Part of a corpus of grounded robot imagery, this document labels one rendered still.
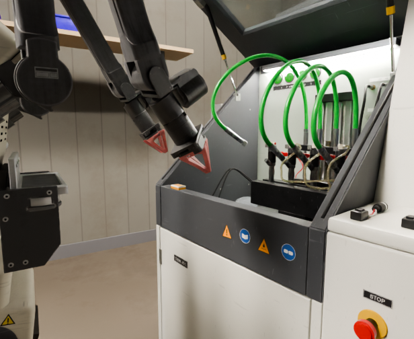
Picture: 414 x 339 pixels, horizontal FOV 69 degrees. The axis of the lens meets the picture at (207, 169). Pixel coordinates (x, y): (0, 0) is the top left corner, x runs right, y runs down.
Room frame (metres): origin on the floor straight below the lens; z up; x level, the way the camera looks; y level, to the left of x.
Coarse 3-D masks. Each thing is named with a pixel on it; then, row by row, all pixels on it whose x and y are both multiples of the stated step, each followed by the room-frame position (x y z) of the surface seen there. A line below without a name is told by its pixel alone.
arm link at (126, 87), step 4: (124, 84) 0.98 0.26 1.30; (128, 84) 0.98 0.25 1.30; (120, 88) 0.97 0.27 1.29; (124, 88) 0.98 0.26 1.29; (128, 88) 0.98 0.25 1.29; (132, 88) 0.99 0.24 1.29; (124, 92) 0.98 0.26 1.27; (128, 92) 0.98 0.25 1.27; (132, 92) 0.99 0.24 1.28; (136, 92) 1.02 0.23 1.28; (140, 92) 1.02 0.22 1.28; (128, 96) 0.98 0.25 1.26; (132, 96) 0.99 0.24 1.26; (120, 100) 1.04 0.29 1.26; (124, 100) 1.01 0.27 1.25; (128, 100) 0.98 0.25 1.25; (148, 100) 1.03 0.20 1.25; (148, 104) 1.04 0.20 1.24; (148, 108) 1.06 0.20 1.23
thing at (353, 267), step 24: (408, 24) 0.79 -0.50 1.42; (408, 48) 0.77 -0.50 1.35; (408, 72) 0.76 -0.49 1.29; (408, 96) 0.74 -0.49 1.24; (408, 120) 0.72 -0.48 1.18; (384, 144) 0.75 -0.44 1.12; (408, 144) 0.71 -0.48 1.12; (384, 168) 0.73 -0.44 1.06; (408, 168) 0.69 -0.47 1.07; (384, 192) 0.72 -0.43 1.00; (408, 192) 0.68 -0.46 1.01; (336, 240) 0.57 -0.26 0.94; (360, 240) 0.54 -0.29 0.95; (336, 264) 0.57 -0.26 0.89; (360, 264) 0.53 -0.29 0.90; (384, 264) 0.50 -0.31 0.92; (408, 264) 0.48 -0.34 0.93; (336, 288) 0.57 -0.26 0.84; (360, 288) 0.53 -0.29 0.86; (384, 288) 0.50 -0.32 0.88; (408, 288) 0.47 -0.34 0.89; (336, 312) 0.57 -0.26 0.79; (384, 312) 0.50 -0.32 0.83; (408, 312) 0.47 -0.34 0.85; (336, 336) 0.56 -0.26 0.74; (408, 336) 0.47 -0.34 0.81
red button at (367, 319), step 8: (360, 312) 0.53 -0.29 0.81; (368, 312) 0.52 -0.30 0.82; (360, 320) 0.50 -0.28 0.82; (368, 320) 0.51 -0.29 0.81; (376, 320) 0.50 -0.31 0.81; (360, 328) 0.49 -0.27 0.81; (368, 328) 0.48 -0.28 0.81; (376, 328) 0.50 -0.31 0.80; (384, 328) 0.49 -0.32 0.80; (360, 336) 0.49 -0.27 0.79; (368, 336) 0.48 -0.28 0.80; (376, 336) 0.50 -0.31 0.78; (384, 336) 0.49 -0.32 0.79
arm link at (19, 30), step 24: (24, 0) 0.46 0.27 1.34; (48, 0) 0.48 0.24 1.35; (24, 24) 0.46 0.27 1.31; (48, 24) 0.48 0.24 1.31; (24, 48) 0.51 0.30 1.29; (48, 48) 0.47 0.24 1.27; (24, 72) 0.45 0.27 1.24; (48, 72) 0.47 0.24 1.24; (24, 96) 0.46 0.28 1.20; (48, 96) 0.47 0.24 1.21
